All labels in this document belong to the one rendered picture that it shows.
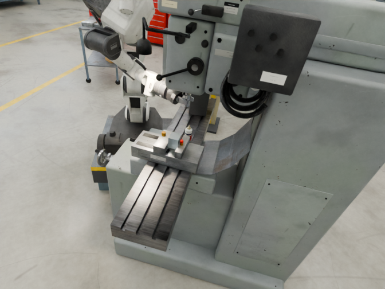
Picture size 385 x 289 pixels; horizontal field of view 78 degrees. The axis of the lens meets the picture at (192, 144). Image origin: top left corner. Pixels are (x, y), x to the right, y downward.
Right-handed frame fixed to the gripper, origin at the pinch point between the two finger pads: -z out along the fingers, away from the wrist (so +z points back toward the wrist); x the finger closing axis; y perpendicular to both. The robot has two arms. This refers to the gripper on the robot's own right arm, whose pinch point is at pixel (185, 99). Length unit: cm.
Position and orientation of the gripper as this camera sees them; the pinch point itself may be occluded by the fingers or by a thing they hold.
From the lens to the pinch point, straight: 124.7
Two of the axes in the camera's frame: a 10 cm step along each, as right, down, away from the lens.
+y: -1.3, 7.8, 6.2
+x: 5.6, -4.6, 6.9
